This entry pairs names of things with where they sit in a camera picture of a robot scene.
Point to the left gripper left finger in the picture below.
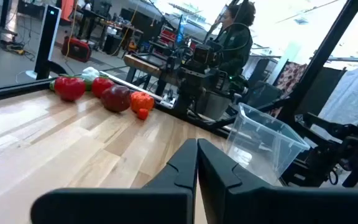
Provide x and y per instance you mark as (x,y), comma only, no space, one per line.
(166,205)

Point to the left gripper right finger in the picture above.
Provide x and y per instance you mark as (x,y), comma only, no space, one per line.
(259,208)

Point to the clear plastic bin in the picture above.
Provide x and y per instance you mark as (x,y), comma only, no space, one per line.
(253,149)

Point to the large red tomato toy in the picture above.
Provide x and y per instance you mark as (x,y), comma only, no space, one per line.
(142,101)

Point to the small red tomato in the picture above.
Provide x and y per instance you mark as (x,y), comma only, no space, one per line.
(143,114)

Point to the dark red apple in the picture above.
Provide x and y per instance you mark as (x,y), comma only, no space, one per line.
(116,99)

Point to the white garlic bulb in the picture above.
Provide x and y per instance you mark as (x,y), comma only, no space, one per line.
(89,74)

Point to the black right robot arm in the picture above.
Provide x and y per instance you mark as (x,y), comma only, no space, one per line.
(236,88)

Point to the person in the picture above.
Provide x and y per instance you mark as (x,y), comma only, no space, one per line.
(235,46)

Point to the wooden workbench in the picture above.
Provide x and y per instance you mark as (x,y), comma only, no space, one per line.
(141,65)

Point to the floral patterned cloth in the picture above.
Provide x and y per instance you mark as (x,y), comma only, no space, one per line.
(291,77)

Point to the black metal stand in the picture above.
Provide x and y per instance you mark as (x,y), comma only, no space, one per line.
(337,146)

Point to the red toolbox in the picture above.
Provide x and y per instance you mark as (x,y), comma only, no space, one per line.
(76,49)

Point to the grey draped cloth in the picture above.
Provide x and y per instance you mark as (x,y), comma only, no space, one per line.
(353,93)

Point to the silver frame corner bracket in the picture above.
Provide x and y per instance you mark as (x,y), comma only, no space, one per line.
(169,99)

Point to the black frame upright post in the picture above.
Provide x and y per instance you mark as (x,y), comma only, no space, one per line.
(322,53)

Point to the black aluminium table frame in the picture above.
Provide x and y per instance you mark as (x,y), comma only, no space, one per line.
(11,90)

